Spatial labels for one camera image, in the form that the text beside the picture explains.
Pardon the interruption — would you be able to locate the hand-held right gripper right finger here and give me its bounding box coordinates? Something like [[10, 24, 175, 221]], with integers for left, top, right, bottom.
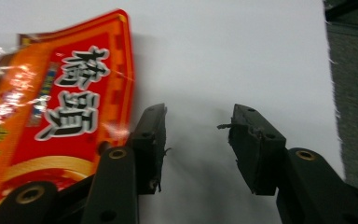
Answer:
[[217, 104, 287, 197]]

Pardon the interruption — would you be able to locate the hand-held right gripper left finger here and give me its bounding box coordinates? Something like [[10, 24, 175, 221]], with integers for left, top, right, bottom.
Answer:
[[126, 103, 168, 196]]

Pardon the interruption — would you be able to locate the orange and red snack packet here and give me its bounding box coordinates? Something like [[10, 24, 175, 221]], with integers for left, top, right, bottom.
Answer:
[[0, 8, 136, 216]]

